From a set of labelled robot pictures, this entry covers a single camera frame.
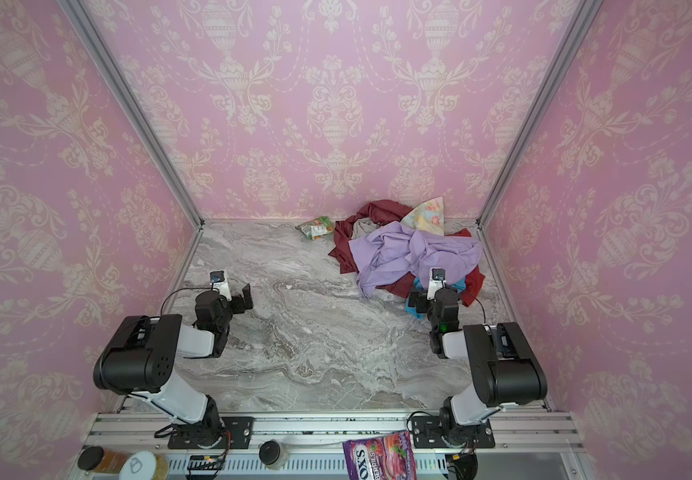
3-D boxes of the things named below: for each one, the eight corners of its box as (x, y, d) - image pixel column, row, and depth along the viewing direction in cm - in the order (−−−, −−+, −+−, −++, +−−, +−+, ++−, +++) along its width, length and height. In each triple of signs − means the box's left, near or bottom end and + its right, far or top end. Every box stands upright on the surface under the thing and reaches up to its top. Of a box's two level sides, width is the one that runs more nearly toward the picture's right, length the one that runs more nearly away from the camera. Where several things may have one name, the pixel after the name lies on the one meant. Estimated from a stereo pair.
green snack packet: (311, 244, 116) (310, 238, 113) (299, 231, 121) (297, 224, 118) (335, 231, 121) (334, 224, 118) (322, 218, 125) (321, 211, 122)
